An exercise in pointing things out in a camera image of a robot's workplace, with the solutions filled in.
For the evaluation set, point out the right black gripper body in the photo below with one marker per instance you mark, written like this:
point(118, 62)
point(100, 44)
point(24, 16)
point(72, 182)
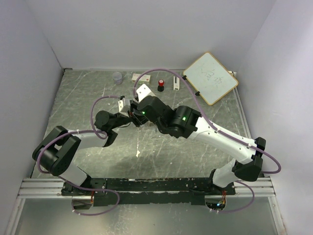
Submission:
point(153, 109)

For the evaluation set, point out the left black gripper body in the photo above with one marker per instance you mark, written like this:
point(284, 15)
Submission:
point(122, 120)

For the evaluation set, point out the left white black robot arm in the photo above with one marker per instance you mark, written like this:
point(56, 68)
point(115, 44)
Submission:
point(56, 152)

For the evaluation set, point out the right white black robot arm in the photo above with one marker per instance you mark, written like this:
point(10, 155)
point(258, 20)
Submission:
point(190, 124)

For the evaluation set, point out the red black stamp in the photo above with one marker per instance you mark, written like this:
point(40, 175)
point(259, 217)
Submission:
point(160, 87)

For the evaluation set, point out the white green paper box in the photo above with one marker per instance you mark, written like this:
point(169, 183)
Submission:
point(145, 79)

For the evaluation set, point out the clear plastic cup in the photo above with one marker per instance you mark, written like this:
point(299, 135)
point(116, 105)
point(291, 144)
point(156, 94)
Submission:
point(117, 78)

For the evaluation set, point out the yellow framed whiteboard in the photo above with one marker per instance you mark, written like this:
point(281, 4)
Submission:
point(210, 78)

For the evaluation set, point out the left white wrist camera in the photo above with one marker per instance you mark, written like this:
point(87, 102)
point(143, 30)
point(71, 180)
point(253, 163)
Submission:
point(124, 105)

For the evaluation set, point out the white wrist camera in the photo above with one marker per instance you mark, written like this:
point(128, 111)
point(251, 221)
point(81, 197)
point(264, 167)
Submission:
point(124, 105)
point(143, 91)

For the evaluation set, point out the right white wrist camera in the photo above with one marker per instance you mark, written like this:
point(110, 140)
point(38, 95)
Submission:
point(143, 91)

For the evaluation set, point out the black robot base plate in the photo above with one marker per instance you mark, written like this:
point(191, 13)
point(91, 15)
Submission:
point(149, 191)

